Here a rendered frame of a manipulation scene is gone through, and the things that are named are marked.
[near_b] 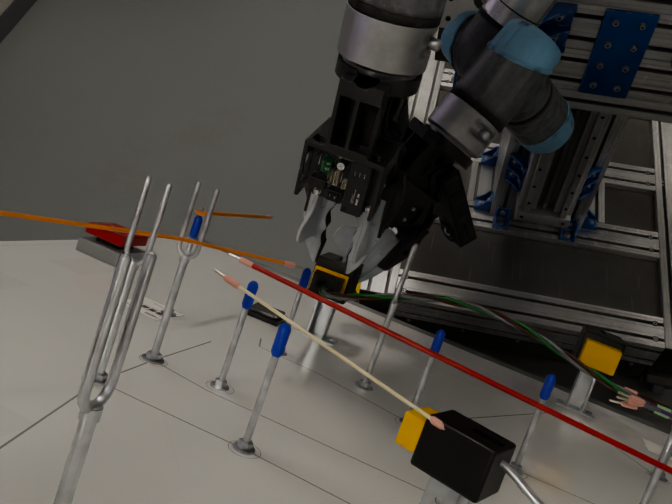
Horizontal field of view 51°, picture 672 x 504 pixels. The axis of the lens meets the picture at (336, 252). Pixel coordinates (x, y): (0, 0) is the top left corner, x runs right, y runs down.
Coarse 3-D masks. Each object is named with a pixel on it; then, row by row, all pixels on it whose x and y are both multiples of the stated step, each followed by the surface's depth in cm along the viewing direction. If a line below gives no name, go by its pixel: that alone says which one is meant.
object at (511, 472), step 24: (432, 432) 40; (456, 432) 39; (480, 432) 40; (432, 456) 40; (456, 456) 39; (480, 456) 38; (504, 456) 39; (432, 480) 40; (456, 480) 39; (480, 480) 38
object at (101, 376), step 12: (144, 192) 45; (168, 192) 45; (156, 216) 45; (132, 228) 45; (156, 228) 45; (132, 240) 46; (132, 264) 45; (132, 276) 46; (120, 300) 46; (120, 312) 46; (108, 336) 46; (108, 348) 46; (96, 384) 46
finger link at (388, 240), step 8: (384, 232) 81; (392, 232) 82; (384, 240) 82; (392, 240) 83; (376, 248) 82; (384, 248) 83; (392, 248) 82; (368, 256) 82; (376, 256) 83; (384, 256) 82; (368, 264) 83; (376, 264) 83; (368, 272) 83; (376, 272) 83; (360, 280) 84
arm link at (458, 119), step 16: (448, 96) 79; (432, 112) 81; (448, 112) 78; (464, 112) 77; (432, 128) 80; (448, 128) 78; (464, 128) 77; (480, 128) 78; (464, 144) 78; (480, 144) 79
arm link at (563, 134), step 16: (560, 96) 85; (544, 112) 82; (560, 112) 84; (512, 128) 85; (528, 128) 84; (544, 128) 84; (560, 128) 86; (528, 144) 88; (544, 144) 88; (560, 144) 89
